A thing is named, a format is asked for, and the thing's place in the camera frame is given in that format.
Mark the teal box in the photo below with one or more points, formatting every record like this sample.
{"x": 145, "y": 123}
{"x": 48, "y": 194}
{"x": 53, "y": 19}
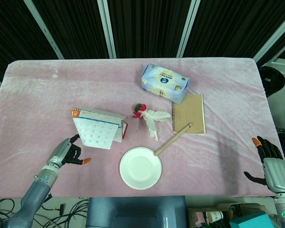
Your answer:
{"x": 251, "y": 219}

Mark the brown cardboard box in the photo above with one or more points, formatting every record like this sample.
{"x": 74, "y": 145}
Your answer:
{"x": 228, "y": 206}

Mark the pink plush tablecloth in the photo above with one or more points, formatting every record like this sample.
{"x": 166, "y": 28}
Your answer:
{"x": 61, "y": 83}

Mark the white paper cup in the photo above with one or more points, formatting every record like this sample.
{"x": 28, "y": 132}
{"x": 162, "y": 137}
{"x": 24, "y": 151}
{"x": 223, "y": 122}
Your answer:
{"x": 214, "y": 216}

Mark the black round stand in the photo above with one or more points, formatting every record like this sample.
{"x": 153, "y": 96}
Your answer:
{"x": 272, "y": 79}

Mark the blue tissue pack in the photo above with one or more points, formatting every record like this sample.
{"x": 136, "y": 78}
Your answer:
{"x": 164, "y": 82}

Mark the wooden stick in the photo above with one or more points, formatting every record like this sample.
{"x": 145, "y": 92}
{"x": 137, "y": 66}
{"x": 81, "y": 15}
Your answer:
{"x": 172, "y": 140}

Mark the white desk calendar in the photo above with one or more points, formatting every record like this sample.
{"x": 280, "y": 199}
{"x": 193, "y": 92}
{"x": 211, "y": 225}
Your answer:
{"x": 95, "y": 130}

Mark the white paper plate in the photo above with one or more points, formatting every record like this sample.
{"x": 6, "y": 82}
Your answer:
{"x": 140, "y": 168}

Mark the white feather shuttlecock toy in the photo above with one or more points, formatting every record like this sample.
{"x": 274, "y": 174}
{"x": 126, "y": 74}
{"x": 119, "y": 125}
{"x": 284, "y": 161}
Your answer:
{"x": 152, "y": 118}

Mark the brown spiral notebook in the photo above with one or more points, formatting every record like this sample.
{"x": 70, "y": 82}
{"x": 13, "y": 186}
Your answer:
{"x": 191, "y": 114}

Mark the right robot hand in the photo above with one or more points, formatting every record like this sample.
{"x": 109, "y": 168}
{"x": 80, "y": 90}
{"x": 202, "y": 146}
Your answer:
{"x": 276, "y": 172}

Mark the grey metal frame post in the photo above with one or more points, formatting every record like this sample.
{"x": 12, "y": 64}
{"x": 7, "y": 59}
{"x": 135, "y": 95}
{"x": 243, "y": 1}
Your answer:
{"x": 187, "y": 28}
{"x": 107, "y": 28}
{"x": 273, "y": 35}
{"x": 44, "y": 29}

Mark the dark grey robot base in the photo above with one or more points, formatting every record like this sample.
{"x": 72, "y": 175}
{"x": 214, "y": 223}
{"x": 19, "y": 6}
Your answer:
{"x": 136, "y": 211}

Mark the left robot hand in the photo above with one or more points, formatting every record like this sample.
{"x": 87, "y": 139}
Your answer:
{"x": 60, "y": 152}

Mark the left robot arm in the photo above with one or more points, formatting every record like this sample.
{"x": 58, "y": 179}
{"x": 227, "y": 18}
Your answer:
{"x": 35, "y": 192}

